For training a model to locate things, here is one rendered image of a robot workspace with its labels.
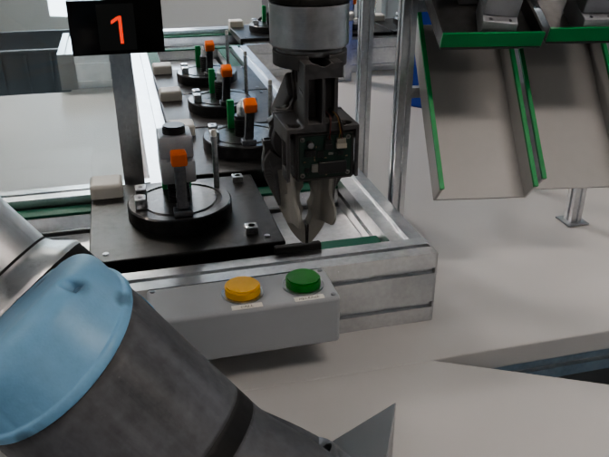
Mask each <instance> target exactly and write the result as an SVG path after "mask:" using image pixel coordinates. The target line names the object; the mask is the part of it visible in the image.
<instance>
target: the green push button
mask: <svg viewBox="0 0 609 457"><path fill-rule="evenodd" d="M285 285H286V287H287V288H288V289H289V290H291V291H294V292H297V293H309V292H313V291H315V290H316V289H317V288H319V286H320V285H321V277H320V275H319V274H318V273H316V272H315V271H313V270H312V269H307V268H298V269H295V270H292V271H291V272H289V273H288V274H287V275H286V276H285Z"/></svg>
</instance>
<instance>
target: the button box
mask: <svg viewBox="0 0 609 457"><path fill-rule="evenodd" d="M314 271H315V272H316V273H318V274H319V275H320V277H321V285H320V286H319V288H317V289H316V290H315V291H313V292H309V293H297V292H294V291H291V290H289V289H288V288H287V287H286V285H285V276H286V275H287V274H288V273H285V274H278V275H271V276H263V277H254V278H255V279H256V280H257V281H258V282H259V283H260V294H259V296H258V297H256V298H254V299H251V300H248V301H235V300H231V299H229V298H227V297H226V295H225V284H226V283H227V281H221V282H215V283H207V284H200V285H193V286H185V287H173V288H165V289H158V290H151V291H148V292H147V301H148V302H149V303H150V304H151V305H152V306H153V307H154V308H155V310H156V311H157V312H158V313H159V314H160V315H161V316H162V317H163V318H164V319H165V320H166V321H168V322H169V323H170V324H171V325H172V326H173V327H174V328H175V329H176V330H177V331H178V332H179V333H180V334H181V335H183V336H184V337H185V338H186V339H187V340H188V341H189V342H190V343H191V344H192V345H193V346H194V347H195V348H196V349H198V350H199V352H200V353H201V354H203V355H204V356H205V357H206V358H207V359H208V360H212V359H219V358H224V357H230V356H236V355H248V354H253V353H260V352H265V351H272V350H277V349H284V348H289V347H296V346H301V345H312V344H319V343H325V342H331V341H336V340H338V339H339V326H340V297H339V295H338V293H337V292H336V290H335V288H334V286H333V284H332V282H331V280H330V279H329V277H328V276H327V275H326V273H325V271H324V270H323V269H321V268H319V269H314Z"/></svg>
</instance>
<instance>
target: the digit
mask: <svg viewBox="0 0 609 457"><path fill-rule="evenodd" d="M95 10H96V17H97V25H98V32H99V39H100V47H101V51H119V50H138V46H137V37H136V29H135V20H134V11H133V3H128V4H103V5H95Z"/></svg>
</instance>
